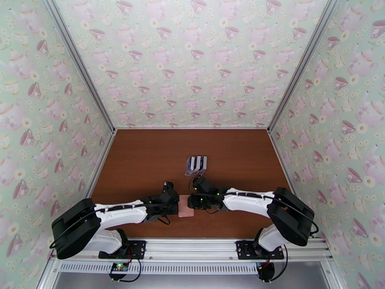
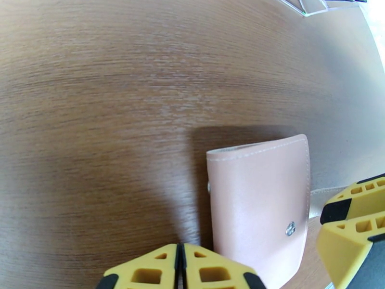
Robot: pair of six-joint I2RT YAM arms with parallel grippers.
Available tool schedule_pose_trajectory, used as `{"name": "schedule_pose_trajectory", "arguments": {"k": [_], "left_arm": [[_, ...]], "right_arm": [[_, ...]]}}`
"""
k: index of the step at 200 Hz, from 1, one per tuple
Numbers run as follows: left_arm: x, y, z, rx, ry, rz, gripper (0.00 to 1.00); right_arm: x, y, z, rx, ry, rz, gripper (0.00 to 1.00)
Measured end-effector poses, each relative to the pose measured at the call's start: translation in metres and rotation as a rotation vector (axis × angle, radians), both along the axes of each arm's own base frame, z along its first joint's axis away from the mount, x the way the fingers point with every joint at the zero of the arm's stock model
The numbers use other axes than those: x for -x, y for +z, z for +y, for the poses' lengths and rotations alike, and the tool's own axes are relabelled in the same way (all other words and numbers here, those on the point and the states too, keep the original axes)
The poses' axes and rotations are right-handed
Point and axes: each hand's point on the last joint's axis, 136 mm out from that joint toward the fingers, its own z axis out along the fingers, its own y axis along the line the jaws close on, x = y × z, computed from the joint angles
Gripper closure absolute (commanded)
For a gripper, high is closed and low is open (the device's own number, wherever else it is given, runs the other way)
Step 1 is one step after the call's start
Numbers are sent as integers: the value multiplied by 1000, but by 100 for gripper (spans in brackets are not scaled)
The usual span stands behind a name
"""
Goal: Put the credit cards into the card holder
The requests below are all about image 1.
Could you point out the pink leather card holder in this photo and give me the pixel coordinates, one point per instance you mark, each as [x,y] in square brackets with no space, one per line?
[186,208]

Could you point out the clear acrylic card stand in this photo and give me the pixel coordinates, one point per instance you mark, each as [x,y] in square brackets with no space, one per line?
[197,166]

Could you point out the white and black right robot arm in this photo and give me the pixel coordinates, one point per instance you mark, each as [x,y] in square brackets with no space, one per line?
[249,202]

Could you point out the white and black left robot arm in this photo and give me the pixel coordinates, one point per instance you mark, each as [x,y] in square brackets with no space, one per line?
[120,213]

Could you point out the blue VIP card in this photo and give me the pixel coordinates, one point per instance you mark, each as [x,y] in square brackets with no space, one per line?
[189,166]

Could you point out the circuit board with green light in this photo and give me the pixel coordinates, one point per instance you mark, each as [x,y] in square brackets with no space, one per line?
[119,268]

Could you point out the grey metal shelf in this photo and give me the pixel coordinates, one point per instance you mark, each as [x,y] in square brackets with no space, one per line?
[192,282]

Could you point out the circuit board on black disc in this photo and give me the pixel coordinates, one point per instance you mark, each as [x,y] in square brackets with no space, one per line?
[266,271]

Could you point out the aluminium mounting rail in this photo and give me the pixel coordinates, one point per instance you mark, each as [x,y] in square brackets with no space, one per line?
[192,249]

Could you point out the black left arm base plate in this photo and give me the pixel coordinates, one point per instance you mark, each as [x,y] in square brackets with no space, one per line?
[137,249]

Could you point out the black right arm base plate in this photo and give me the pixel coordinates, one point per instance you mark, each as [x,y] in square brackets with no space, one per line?
[245,250]

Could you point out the aluminium back floor rail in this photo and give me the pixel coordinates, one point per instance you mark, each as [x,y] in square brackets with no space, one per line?
[192,128]

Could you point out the aluminium floor rail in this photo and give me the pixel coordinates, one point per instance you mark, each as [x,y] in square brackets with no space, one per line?
[279,158]
[192,128]
[102,158]

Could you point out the aluminium left floor rail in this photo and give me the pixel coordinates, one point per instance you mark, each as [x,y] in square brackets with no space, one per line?
[102,158]

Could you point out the aluminium right floor rail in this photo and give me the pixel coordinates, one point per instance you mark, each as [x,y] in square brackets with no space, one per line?
[279,158]

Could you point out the aluminium frame leg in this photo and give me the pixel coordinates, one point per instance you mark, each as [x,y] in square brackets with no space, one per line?
[332,276]
[48,276]

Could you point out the aluminium left corner post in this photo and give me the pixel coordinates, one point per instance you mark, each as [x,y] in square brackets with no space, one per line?
[78,62]

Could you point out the aluminium corner post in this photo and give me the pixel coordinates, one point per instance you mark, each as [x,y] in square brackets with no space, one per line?
[78,62]
[303,62]

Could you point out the aluminium right corner post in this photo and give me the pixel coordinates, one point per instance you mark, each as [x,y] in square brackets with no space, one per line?
[303,62]

